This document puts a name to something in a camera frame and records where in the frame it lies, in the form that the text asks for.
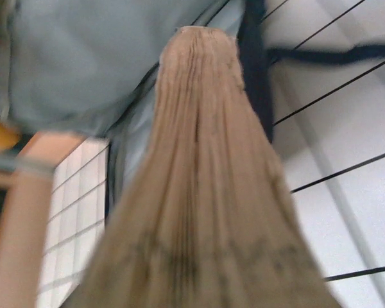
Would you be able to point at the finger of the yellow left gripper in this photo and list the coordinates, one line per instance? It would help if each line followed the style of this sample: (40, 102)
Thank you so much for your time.
(1, 134)

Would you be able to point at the navy blue student backpack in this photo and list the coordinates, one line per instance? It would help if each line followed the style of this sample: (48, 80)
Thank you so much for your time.
(67, 64)

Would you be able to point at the book with tan pages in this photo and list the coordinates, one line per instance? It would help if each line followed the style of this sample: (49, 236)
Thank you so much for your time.
(205, 192)

